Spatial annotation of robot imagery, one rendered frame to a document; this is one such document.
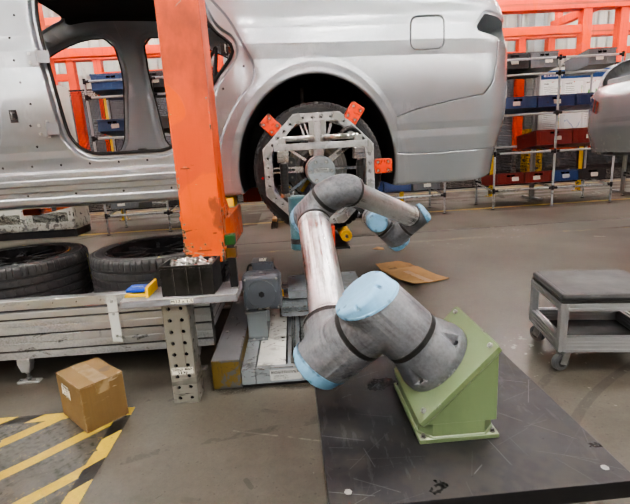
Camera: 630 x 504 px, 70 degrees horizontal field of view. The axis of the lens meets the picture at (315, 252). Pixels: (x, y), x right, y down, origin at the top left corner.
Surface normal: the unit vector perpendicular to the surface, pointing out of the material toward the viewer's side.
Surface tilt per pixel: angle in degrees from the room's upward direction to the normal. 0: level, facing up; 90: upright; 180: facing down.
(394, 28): 90
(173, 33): 90
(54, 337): 90
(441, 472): 0
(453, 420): 90
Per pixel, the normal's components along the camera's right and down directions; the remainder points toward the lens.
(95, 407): 0.76, 0.11
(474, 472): -0.06, -0.97
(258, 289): 0.05, 0.22
